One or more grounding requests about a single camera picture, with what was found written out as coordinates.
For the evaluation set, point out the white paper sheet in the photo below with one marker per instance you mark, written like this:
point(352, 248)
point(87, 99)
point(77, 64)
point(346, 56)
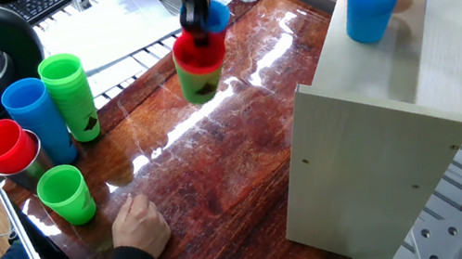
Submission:
point(115, 26)

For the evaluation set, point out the white wooden shelf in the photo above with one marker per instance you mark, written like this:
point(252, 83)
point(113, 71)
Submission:
point(359, 164)

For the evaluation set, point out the person's right hand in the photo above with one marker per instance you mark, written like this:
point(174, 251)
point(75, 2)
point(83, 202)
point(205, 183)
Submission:
point(139, 227)

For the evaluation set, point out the green plastic cup stack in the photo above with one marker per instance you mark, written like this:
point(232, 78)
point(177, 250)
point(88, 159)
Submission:
point(77, 108)

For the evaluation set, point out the blue plastic cup stack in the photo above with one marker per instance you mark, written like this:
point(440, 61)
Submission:
point(47, 127)

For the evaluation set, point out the black computer keyboard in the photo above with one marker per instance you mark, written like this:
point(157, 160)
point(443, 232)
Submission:
point(45, 3)

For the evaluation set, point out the metal base plate with holes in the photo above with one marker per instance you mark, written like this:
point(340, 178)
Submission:
point(438, 241)

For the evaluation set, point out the shiny metal cup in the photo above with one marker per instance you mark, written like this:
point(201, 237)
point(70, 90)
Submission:
point(37, 169)

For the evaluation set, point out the red plastic cup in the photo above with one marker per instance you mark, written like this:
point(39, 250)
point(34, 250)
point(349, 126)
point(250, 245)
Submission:
point(201, 61)
point(5, 146)

